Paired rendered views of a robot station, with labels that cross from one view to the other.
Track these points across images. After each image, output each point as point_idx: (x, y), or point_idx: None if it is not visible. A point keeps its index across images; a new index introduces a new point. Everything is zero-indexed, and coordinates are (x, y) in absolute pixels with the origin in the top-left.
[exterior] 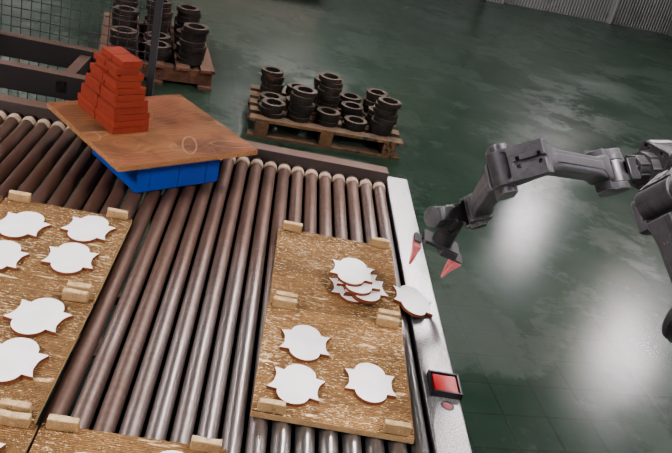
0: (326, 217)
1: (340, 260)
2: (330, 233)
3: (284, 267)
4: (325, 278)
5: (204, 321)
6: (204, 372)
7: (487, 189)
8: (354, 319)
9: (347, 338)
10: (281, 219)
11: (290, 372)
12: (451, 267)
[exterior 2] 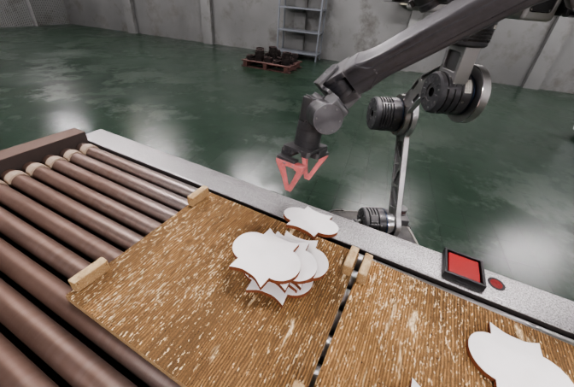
0: (96, 218)
1: (205, 252)
2: (131, 231)
3: (182, 350)
4: (239, 295)
5: None
6: None
7: (530, 4)
8: (348, 306)
9: (398, 343)
10: (44, 277)
11: None
12: (321, 163)
